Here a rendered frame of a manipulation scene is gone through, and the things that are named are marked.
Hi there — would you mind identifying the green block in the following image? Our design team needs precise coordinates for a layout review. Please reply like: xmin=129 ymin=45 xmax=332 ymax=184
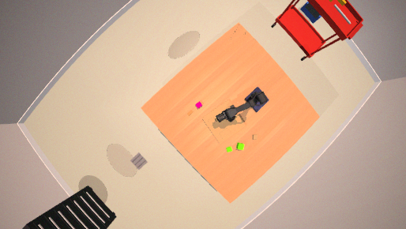
xmin=236 ymin=142 xmax=244 ymax=150

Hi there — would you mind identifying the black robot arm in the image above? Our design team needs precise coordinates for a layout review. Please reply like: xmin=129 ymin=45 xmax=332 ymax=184
xmin=216 ymin=91 xmax=268 ymax=122

